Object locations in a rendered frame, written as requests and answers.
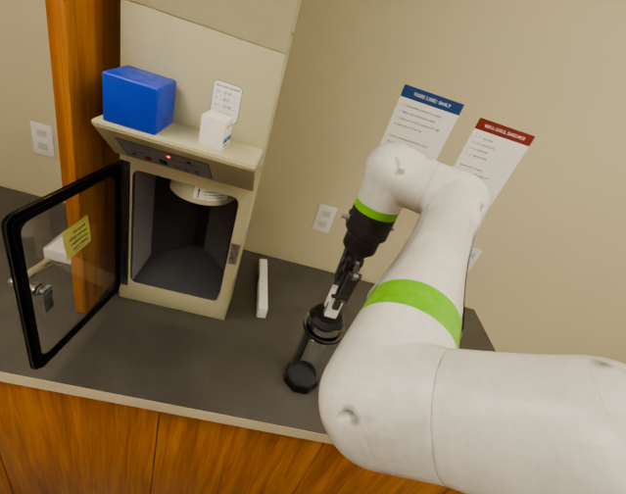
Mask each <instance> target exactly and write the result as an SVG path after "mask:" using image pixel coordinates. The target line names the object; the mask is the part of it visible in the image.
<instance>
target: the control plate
mask: <svg viewBox="0 0 626 494"><path fill-rule="evenodd" d="M115 139H116V141H117V142H118V143H119V145H120V146H121V148H122V149H123V151H124V152H125V153H126V155H127V156H130V157H134V158H137V159H141V160H144V161H148V162H151V163H155V164H159V165H162V166H166V167H169V168H173V169H176V170H180V171H183V172H187V173H193V174H195V175H199V176H202V177H206V178H209V179H213V178H212V174H211V170H210V166H209V164H205V163H202V162H198V161H195V160H191V159H188V158H184V157H181V156H178V155H174V154H172V153H168V152H165V151H161V150H158V149H154V148H151V147H148V146H144V145H141V144H137V143H134V142H130V141H127V140H123V139H120V138H117V137H115ZM132 152H133V153H136V154H137V155H133V154H132ZM145 156H148V157H150V158H152V160H151V161H150V160H147V159H145ZM167 156H170V157H171V158H168V157H167ZM159 159H161V160H165V161H167V163H168V164H167V165H164V164H161V163H160V161H159ZM186 162H190V163H191V164H187V163H186ZM174 165H178V167H176V168H175V167H174ZM185 168H188V169H189V170H187V171H186V170H185ZM196 171H199V173H196Z"/></svg>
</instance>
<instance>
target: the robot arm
mask: <svg viewBox="0 0 626 494"><path fill-rule="evenodd" d="M490 200H491V199H490V192H489V189H488V187H487V185H486V184H485V182H484V181H483V180H482V179H481V178H480V177H478V176H477V175H475V174H473V173H469V172H465V171H462V170H459V169H456V168H453V167H451V166H448V165H445V164H443V163H440V162H438V161H437V160H434V159H432V158H430V157H428V156H426V155H424V154H422V153H421V152H419V151H417V150H415V149H413V148H412V147H410V146H408V145H407V144H405V143H402V142H388V143H384V144H382V145H380V146H378V147H377V148H375V149H374V150H373V151H372V152H371V153H370V154H369V156H368V157H367V159H366V161H365V164H364V168H363V175H362V180H361V187H360V190H359V192H358V195H357V197H356V200H355V202H354V205H353V207H352V209H350V210H349V214H347V215H346V214H343V213H342V214H341V217H340V218H343V219H345V220H346V228H347V232H346V234H345V237H344V239H343V244H344V246H345V249H344V252H343V254H342V257H341V260H340V262H339V265H338V267H337V270H336V272H335V274H334V277H335V279H334V281H333V282H334V284H333V285H332V287H331V289H330V291H329V294H328V296H327V298H326V301H325V303H324V307H325V306H326V304H327V302H329V301H330V302H329V304H328V306H327V309H326V311H325V313H324V316H325V317H328V318H332V319H336V318H337V316H338V313H339V311H340V309H341V307H342V305H343V304H347V302H348V300H349V299H350V297H351V295H352V293H353V291H354V289H355V287H356V286H357V284H358V282H359V281H360V280H361V274H360V273H359V271H360V269H361V268H362V266H363V263H364V258H367V257H371V256H373V255H374V254H375V252H376V250H377V248H378V246H379V244H380V243H383V242H385V241H386V239H387V237H388V235H389V233H390V231H394V228H393V225H394V223H395V221H396V219H397V217H398V215H399V213H400V211H401V209H403V208H406V209H409V210H411V211H413V212H416V213H418V214H419V215H420V216H419V218H418V221H417V223H416V225H415V227H414V229H413V231H412V233H411V235H410V237H409V239H408V241H407V243H406V244H405V246H404V247H403V249H402V250H401V252H400V253H399V255H398V256H397V258H396V259H395V260H394V262H393V263H392V264H391V266H390V267H389V268H388V270H387V271H385V272H384V274H383V275H382V276H381V277H380V279H379V280H378V281H377V282H376V283H375V284H374V286H373V287H372V288H371V289H370V290H369V292H368V294H367V297H366V302H365V303H364V305H363V306H362V308H361V310H360V311H359V313H358V314H357V316H356V318H355V319H354V321H353V322H352V324H351V325H350V327H349V329H348V330H347V332H346V334H345V335H344V337H343V339H342V341H341V342H340V344H339V345H338V347H337V349H336V350H335V352H334V354H333V356H332V357H331V359H330V361H329V362H328V364H327V366H326V368H325V370H324V372H323V374H322V377H321V381H320V385H319V390H318V407H319V414H320V418H321V421H322V424H323V427H324V429H325V431H326V433H327V435H328V437H329V439H330V440H331V442H332V443H333V445H334V446H335V447H336V448H337V450H338V451H339V452H340V453H341V454H342V455H343V456H345V457H346V458H347V459H348V460H350V461H351V462H352V463H354V464H356V465H357V466H359V467H362V468H364V469H368V470H372V471H376V472H381V473H385V474H390V475H394V476H398V477H403V478H408V479H413V480H417V481H422V482H427V483H432V484H436V485H441V486H446V487H449V488H451V489H454V490H456V491H459V492H462V493H464V494H626V364H624V363H621V362H618V361H614V360H612V359H608V358H603V357H597V356H590V355H563V354H524V353H506V352H492V351H479V350H467V349H459V342H460V339H461V337H462V335H463V332H464V298H465V286H466V279H467V272H468V266H469V261H470V256H471V252H472V248H473V245H474V241H475V238H476V235H477V232H478V229H479V227H480V225H481V223H482V222H483V220H484V218H485V216H486V214H487V212H488V210H489V207H490Z"/></svg>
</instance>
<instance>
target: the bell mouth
mask: <svg viewBox="0 0 626 494"><path fill-rule="evenodd" d="M169 186H170V189H171V190H172V191H173V192H174V193H175V194H176V195H177V196H179V197H180V198H182V199H184V200H186V201H189V202H192V203H195V204H200V205H206V206H220V205H225V204H228V203H230V202H232V201H233V200H234V199H235V198H234V197H232V196H228V195H225V194H221V193H218V192H214V191H212V190H208V189H204V188H201V187H197V186H194V185H190V184H187V183H183V182H179V181H176V180H171V181H170V184H169Z"/></svg>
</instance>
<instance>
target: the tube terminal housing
mask: <svg viewBox="0 0 626 494"><path fill-rule="evenodd" d="M289 52H290V51H288V52H287V53H286V54H283V53H280V52H278V51H275V50H272V49H269V48H266V47H263V46H261V45H258V44H255V43H252V42H249V41H247V40H244V39H241V38H238V37H235V36H232V35H229V34H226V33H223V32H220V31H217V30H215V29H212V28H209V27H206V26H203V25H198V24H195V23H192V22H189V21H186V20H185V19H182V18H179V17H176V16H173V15H170V14H167V13H164V12H161V11H158V10H155V9H152V8H150V7H147V6H144V5H141V4H138V3H135V2H132V1H129V0H120V66H121V67H123V66H132V67H135V68H137V69H140V70H143V71H147V72H150V73H153V74H158V75H161V76H164V77H167V78H171V79H174V80H175V81H176V88H175V99H174V111H173V123H176V124H181V125H185V126H188V127H191V128H195V129H198V130H200V126H201V118H202V115H203V114H204V113H206V112H208V111H209V110H210V107H211V100H212V92H213V85H214V78H216V79H219V80H222V81H225V82H228V83H231V84H234V85H237V86H240V87H243V94H242V99H241V105H240V110H239V116H238V121H237V125H236V124H233V125H232V130H231V135H230V140H233V141H237V142H240V143H243V144H247V145H250V146H253V147H256V148H260V149H263V155H262V160H261V164H260V168H259V173H258V177H257V181H256V186H255V189H254V191H249V190H246V189H242V188H238V187H235V186H231V185H228V184H224V183H221V182H217V181H214V180H210V179H207V178H203V177H200V176H197V175H194V174H190V173H184V172H181V171H177V170H174V169H170V168H167V167H163V166H160V165H156V164H153V163H149V162H146V161H142V160H138V159H135V158H131V157H128V156H125V155H122V154H120V160H125V161H128V162H130V200H129V246H128V285H124V284H121V285H120V297H124V298H129V299H133V300H137V301H142V302H146V303H150V304H155V305H159V306H163V307H168V308H172V309H176V310H180V311H184V312H188V313H193V314H197V315H201V316H206V317H210V318H214V319H219V320H223V321H224V319H225V316H226V313H227V310H228V307H229V304H230V300H231V297H232V293H233V289H234V285H235V280H236V276H237V273H238V269H239V264H240V260H241V256H242V252H243V248H244V243H245V239H246V235H247V231H248V226H249V222H250V218H251V215H252V210H253V206H254V202H255V198H256V193H257V189H258V185H259V181H260V176H261V172H262V168H263V164H264V159H265V152H266V148H267V144H268V140H269V136H270V132H271V127H272V123H273V119H274V115H275V110H276V106H277V102H278V98H279V93H280V89H281V85H282V81H283V77H284V73H285V69H286V65H287V60H288V56H289ZM136 171H142V172H145V173H151V174H154V175H158V176H162V177H165V178H169V179H172V180H176V181H179V182H183V183H187V184H190V185H194V186H197V187H201V188H204V189H208V190H212V191H214V192H218V193H221V194H225V195H228V196H232V197H234V198H236V200H237V201H238V210H237V214H236V219H235V224H234V228H233V232H232V237H231V242H230V247H229V252H228V256H227V261H226V266H225V271H224V275H223V280H222V285H221V290H220V293H219V294H218V296H217V299H216V300H215V301H212V300H208V299H203V298H199V297H195V296H191V295H187V294H182V293H178V292H174V291H170V290H165V289H162V288H158V287H154V286H150V285H145V284H141V283H137V282H134V281H133V280H132V279H131V278H130V248H131V209H132V176H133V174H134V173H135V172H136ZM232 243H234V244H238V245H240V247H239V252H238V256H237V261H236V265H231V264H228V258H229V254H230V249H231V244H232Z"/></svg>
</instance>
